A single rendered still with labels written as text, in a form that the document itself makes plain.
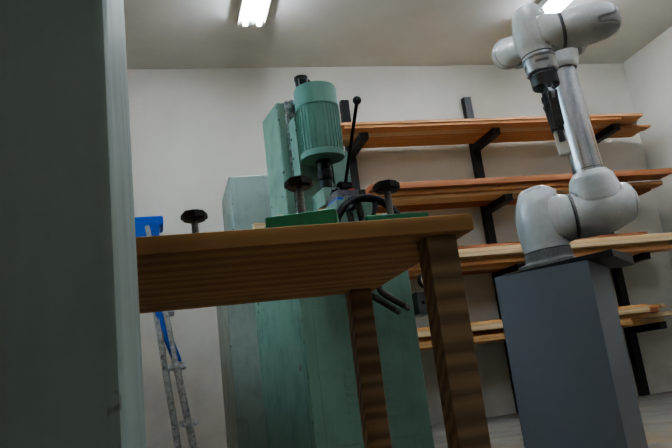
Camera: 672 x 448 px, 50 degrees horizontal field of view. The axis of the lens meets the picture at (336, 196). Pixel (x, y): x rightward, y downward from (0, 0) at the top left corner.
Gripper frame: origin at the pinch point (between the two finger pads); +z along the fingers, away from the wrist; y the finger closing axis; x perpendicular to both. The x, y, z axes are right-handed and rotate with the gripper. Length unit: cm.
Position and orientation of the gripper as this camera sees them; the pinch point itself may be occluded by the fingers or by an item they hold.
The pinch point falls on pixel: (562, 143)
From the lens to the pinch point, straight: 204.9
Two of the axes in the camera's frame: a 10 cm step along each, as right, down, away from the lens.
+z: 1.7, 9.4, -2.8
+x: 9.7, -2.1, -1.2
